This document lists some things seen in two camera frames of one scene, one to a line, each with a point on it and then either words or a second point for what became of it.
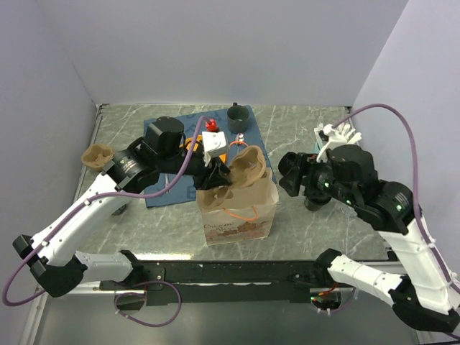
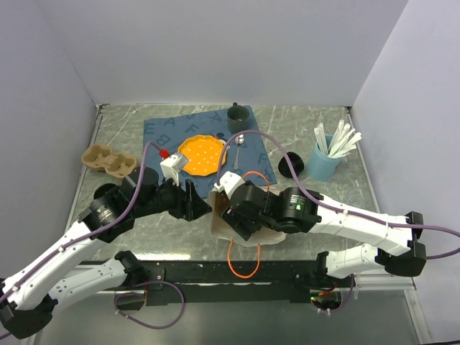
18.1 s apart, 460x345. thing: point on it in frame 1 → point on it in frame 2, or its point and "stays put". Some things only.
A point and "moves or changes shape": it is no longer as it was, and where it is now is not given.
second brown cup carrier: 96,155 stays put
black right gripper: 307,163 → 233,218
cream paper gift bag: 248,215 moves or changes shape
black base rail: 207,282 stays put
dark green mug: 238,116 stays put
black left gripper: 213,175 → 189,205
